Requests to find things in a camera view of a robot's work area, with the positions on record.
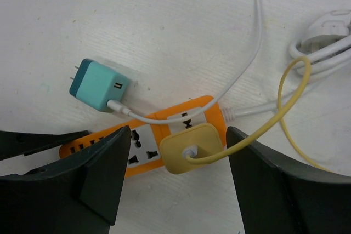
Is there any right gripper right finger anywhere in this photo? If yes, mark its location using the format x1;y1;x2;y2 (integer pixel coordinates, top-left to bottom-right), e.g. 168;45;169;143
229;141;350;233

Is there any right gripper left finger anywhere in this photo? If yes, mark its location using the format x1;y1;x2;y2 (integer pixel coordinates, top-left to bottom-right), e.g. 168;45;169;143
1;127;131;233

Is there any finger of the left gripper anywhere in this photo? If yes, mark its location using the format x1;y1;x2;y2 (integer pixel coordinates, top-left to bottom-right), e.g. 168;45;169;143
1;130;89;161

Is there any orange power strip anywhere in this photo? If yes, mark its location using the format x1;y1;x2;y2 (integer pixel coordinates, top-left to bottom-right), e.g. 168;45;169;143
59;104;226;178

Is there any yellow usb charger plug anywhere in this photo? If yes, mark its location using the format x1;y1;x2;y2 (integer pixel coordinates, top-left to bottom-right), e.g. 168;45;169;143
160;123;223;174

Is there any teal usb charger plug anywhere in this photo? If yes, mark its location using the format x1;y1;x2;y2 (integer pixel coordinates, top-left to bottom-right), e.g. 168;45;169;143
69;58;130;113

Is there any white thin usb cable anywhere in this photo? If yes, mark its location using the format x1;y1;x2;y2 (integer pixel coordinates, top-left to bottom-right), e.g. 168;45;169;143
107;0;263;125

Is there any white orange-strip power cord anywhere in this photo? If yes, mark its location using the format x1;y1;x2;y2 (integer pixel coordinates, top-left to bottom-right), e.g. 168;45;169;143
220;9;351;122

